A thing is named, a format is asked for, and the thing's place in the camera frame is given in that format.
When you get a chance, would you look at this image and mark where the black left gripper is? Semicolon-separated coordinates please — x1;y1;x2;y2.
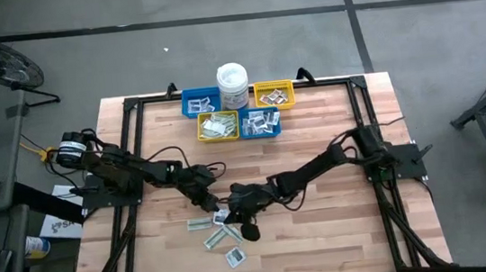
177;161;223;216

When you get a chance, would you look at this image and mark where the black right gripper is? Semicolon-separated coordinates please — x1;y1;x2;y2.
220;179;284;246

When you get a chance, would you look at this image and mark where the yellow plastic basket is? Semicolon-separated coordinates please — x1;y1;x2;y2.
195;108;242;145
253;78;298;113

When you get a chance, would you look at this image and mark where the blue plastic basket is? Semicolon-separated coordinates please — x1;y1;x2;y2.
179;86;223;120
238;104;284;141

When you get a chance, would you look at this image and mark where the white disinfecting wipes canister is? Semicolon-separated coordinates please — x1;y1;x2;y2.
215;60;252;112

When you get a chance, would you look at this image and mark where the white cardboard box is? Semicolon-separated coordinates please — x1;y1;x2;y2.
34;181;86;243

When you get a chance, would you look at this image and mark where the white and yellow can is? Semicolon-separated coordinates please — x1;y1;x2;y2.
22;233;53;261

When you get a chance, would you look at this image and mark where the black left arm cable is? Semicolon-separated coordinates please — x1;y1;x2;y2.
142;139;230;187

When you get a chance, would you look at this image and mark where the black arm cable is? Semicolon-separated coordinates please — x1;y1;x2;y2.
327;115;409;147
142;139;230;187

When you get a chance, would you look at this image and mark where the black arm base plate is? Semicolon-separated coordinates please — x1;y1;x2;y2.
78;168;148;213
358;141;429;185

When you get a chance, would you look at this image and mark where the yellow cable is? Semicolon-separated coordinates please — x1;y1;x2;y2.
19;136;59;166

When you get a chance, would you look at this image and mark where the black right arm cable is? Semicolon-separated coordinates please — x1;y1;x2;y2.
327;115;409;147

